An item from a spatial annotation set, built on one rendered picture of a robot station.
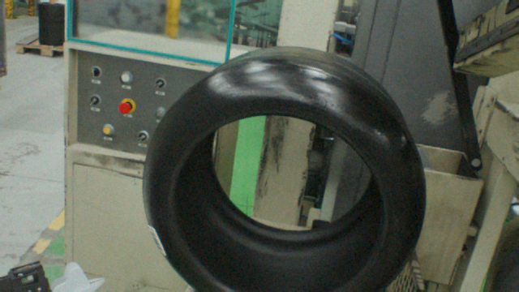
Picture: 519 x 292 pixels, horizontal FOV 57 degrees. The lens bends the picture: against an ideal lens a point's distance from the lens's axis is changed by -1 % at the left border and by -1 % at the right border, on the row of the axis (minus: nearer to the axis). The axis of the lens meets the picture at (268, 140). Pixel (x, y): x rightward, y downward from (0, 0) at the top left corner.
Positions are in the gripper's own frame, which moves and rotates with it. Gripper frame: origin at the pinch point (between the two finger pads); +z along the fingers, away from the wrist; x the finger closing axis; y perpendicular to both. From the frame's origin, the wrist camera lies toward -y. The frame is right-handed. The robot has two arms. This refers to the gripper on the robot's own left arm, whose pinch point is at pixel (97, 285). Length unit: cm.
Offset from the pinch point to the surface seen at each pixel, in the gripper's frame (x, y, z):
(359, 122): -32, 24, 42
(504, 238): -7, -25, 114
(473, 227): -18, -11, 86
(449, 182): -18, 3, 78
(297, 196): 12, 2, 55
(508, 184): -26, 0, 90
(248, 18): 752, 156, 478
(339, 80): -28, 31, 41
